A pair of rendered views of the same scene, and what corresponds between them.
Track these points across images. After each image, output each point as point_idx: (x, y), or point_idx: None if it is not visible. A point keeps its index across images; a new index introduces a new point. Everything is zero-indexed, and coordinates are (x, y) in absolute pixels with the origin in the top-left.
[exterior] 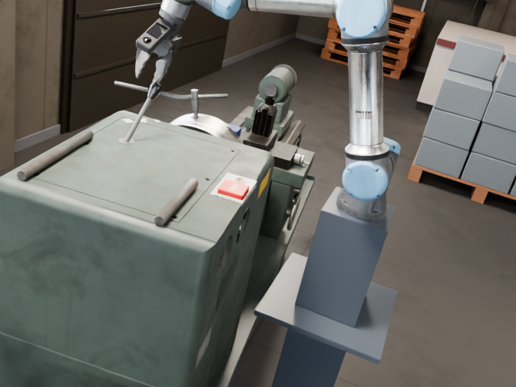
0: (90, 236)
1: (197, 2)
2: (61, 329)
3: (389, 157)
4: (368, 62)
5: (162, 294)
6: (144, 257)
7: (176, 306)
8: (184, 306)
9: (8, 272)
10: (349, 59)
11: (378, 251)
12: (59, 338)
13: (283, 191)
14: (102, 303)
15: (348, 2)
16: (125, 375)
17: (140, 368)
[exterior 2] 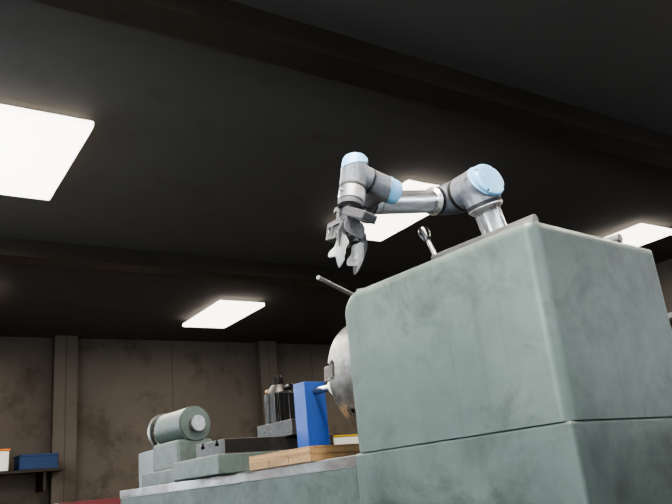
0: (602, 258)
1: (374, 189)
2: (616, 381)
3: None
4: (502, 214)
5: (651, 301)
6: (632, 268)
7: (660, 310)
8: (663, 308)
9: (566, 324)
10: (488, 216)
11: None
12: (618, 395)
13: None
14: (628, 330)
15: (482, 172)
16: (665, 414)
17: (669, 397)
